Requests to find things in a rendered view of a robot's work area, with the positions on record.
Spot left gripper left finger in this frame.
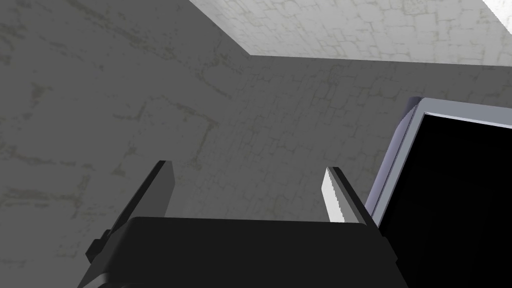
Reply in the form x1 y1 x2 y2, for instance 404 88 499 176
107 160 176 238

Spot grey appliance with black door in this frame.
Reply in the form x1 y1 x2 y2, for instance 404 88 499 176
363 95 512 288

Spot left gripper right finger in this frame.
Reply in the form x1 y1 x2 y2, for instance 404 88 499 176
321 166 379 229

